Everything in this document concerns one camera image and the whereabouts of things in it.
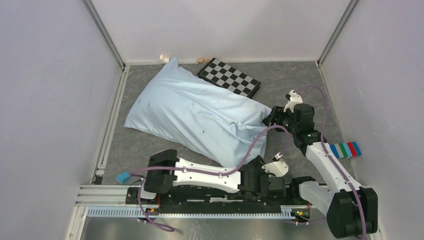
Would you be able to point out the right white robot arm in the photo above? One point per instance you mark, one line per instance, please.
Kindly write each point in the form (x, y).
(350, 209)

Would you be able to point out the red blue green blocks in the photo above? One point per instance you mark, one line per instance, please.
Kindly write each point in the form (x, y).
(345, 150)

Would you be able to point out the light blue pillowcase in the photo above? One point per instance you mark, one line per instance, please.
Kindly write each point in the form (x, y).
(215, 122)

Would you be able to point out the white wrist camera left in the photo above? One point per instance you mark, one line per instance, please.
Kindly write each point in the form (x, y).
(277, 167)

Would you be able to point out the black white checkerboard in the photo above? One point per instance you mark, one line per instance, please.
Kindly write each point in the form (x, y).
(225, 76)

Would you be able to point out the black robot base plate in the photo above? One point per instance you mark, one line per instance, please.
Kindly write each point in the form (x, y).
(203, 200)

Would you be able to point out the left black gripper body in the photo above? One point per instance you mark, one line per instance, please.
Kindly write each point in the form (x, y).
(257, 162)

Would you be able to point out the small blue object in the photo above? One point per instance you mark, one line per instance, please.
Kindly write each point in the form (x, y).
(123, 177)

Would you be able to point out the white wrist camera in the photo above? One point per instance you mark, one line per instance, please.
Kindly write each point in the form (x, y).
(277, 167)
(293, 99)

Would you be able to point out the aluminium rail frame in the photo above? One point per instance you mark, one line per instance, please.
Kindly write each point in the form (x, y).
(102, 196)

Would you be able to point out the wooden toy pieces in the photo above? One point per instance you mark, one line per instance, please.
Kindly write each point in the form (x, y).
(202, 60)

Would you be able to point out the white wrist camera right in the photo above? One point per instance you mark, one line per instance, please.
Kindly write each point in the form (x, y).
(293, 99)

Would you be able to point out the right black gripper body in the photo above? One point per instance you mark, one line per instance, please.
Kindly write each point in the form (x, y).
(285, 119)

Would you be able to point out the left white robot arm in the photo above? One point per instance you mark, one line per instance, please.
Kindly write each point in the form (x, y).
(167, 170)

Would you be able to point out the white slotted cable duct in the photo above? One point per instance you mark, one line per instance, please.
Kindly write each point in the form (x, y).
(284, 213)

